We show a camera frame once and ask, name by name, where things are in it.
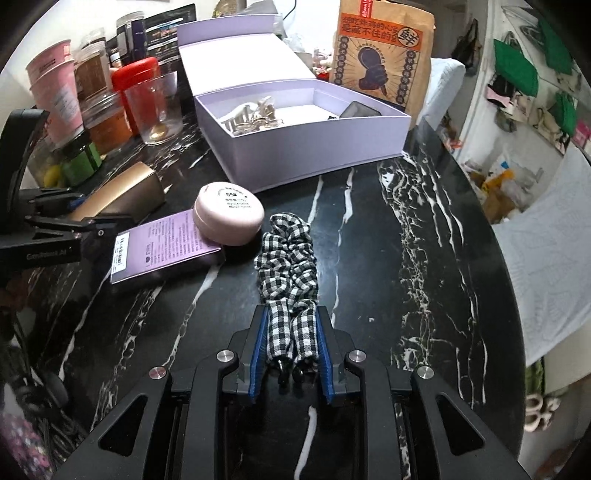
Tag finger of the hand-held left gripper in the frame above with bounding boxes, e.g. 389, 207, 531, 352
25, 216, 123, 241
21, 187, 88, 217

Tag pile of plastic bags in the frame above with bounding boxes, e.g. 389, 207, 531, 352
466, 157, 532, 222

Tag dark jar clear lid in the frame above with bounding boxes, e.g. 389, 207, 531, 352
115, 11, 146, 65

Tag lavender gift box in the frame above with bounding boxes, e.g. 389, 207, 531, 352
177, 14, 413, 193

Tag brown powder jar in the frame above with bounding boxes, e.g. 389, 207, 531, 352
74, 28, 116, 100

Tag pale patterned cloth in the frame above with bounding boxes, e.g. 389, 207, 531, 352
492, 152, 591, 365

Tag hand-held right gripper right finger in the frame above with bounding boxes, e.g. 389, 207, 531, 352
315, 305, 532, 480

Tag marbled hair claw clip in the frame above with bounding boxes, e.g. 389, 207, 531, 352
221, 95, 282, 136

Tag plush slippers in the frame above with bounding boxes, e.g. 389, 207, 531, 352
526, 392, 559, 432

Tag floral cloth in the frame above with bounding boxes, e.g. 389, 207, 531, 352
0, 411, 47, 480

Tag gingham scrunchie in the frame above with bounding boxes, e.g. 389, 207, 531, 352
255, 212, 321, 384

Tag glass tumbler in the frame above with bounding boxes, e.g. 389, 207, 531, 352
124, 71, 182, 146

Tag green label jar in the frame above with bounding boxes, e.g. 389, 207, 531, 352
60, 136, 102, 185

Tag pink paper cup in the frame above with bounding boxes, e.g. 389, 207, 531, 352
30, 69, 86, 144
25, 39, 77, 88

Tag red thermos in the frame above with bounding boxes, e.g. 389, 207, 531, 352
112, 56, 162, 137

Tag orange powder jar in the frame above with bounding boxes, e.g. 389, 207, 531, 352
83, 92, 134, 155

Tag small purple box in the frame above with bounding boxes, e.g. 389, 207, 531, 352
110, 209, 226, 285

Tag pink round compact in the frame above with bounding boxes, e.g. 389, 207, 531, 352
193, 182, 265, 245

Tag black printed box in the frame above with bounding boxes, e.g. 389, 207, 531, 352
143, 4, 198, 63

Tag brown paper bag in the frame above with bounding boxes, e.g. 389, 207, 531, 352
329, 0, 435, 121

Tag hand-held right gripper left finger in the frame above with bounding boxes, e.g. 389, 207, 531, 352
53, 305, 273, 480

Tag gold box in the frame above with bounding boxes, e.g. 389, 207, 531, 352
69, 161, 167, 222

